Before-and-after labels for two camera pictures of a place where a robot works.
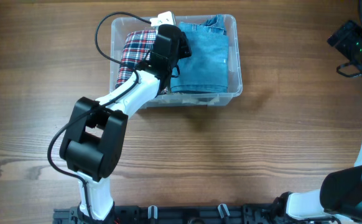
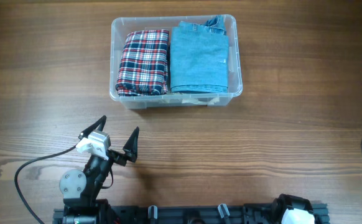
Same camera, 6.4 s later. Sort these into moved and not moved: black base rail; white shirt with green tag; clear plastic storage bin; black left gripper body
Moved: black left gripper body; white shirt with green tag
Not moved: black base rail; clear plastic storage bin
